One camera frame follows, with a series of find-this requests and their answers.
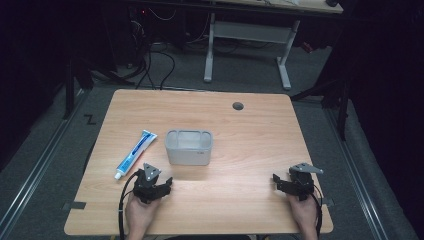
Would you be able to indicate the person's right hand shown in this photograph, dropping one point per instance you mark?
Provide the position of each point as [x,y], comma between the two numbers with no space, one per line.
[304,213]

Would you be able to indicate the blue and white toothpaste tube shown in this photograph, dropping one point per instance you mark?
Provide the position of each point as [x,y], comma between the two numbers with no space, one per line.
[136,154]

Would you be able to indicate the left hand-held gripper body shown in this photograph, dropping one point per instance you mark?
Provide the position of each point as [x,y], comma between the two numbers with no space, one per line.
[148,188]

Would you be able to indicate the black metal stand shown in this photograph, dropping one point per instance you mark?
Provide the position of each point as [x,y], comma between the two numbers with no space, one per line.
[70,86]
[340,103]

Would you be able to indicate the grey plastic organizer box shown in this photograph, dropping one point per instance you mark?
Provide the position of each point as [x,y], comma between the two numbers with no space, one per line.
[189,146]

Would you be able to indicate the metal floor rail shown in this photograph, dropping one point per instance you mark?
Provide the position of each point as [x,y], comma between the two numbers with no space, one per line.
[358,180]
[36,170]

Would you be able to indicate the black tape strip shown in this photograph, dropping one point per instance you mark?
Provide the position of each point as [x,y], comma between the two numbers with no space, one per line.
[77,205]
[328,202]

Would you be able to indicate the white desk frame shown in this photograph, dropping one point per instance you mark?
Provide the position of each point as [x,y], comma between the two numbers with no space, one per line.
[250,31]

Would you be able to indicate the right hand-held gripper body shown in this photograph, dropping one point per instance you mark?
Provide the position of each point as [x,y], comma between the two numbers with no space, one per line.
[300,183]

